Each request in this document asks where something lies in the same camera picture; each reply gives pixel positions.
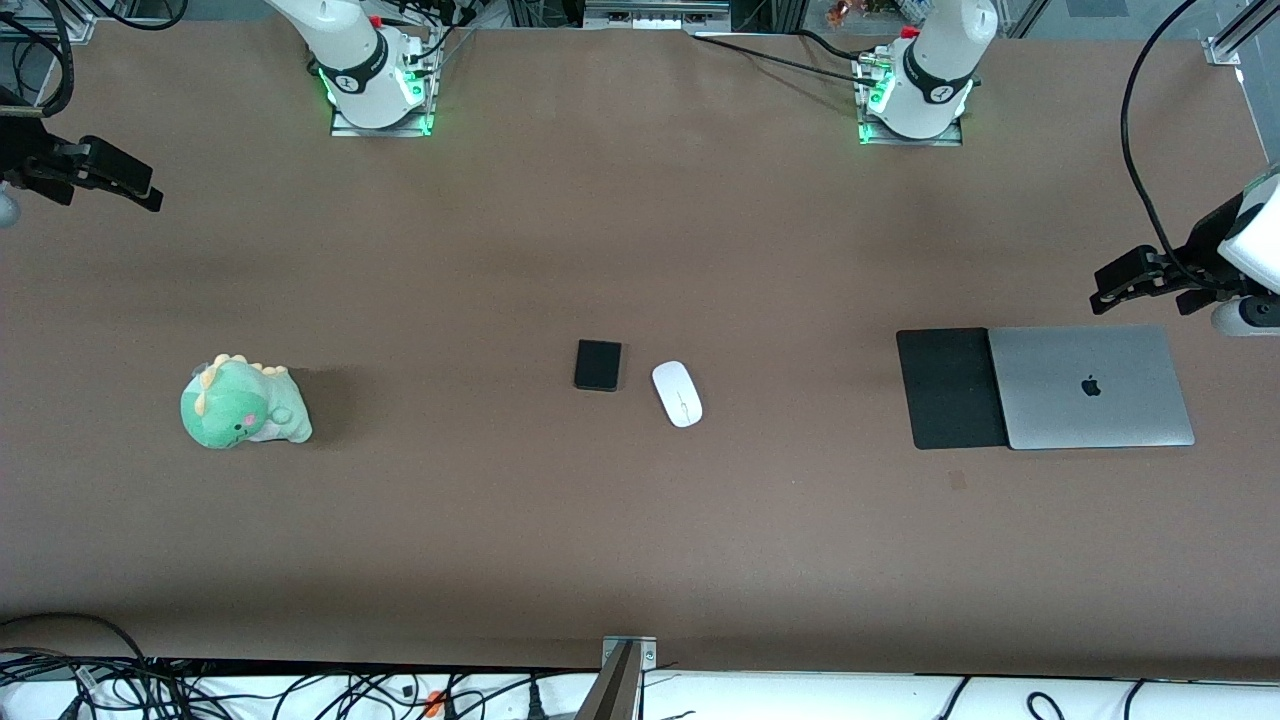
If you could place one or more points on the white computer mouse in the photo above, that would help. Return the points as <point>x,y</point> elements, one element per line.
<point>677,393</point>

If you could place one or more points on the small black square box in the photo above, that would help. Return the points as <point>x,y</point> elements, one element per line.
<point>598,365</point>

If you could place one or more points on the black mouse pad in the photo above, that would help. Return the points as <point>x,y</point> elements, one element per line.
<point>945,390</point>

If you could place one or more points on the silver laptop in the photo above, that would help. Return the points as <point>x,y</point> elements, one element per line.
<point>1090,385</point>

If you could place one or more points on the green dinosaur plush toy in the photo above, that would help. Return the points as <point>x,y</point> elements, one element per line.
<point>240,405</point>

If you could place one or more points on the white shelf board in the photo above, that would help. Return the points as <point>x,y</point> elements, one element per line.
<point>800,700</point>

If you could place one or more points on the grey metal device box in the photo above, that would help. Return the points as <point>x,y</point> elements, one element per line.
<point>655,15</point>

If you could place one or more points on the orange plug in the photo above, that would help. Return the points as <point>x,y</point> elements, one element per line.
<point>433,703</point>

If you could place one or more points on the aluminium frame profile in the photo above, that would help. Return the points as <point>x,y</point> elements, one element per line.
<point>1235,40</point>
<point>60,25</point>

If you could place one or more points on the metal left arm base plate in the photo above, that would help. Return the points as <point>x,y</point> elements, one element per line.
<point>910,139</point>

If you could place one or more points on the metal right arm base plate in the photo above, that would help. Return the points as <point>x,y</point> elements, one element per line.
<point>380,131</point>

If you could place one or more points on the aluminium bracket post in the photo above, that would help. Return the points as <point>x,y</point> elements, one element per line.
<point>620,690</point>

